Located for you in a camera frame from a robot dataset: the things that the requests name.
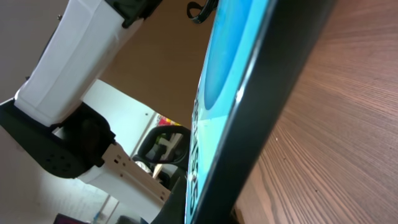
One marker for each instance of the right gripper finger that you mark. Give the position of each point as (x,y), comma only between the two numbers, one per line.
(173,211)

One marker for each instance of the blue screen smartphone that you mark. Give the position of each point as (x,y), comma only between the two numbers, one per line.
(256,52)

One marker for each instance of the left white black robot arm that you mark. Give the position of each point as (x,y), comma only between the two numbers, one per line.
(48,118)

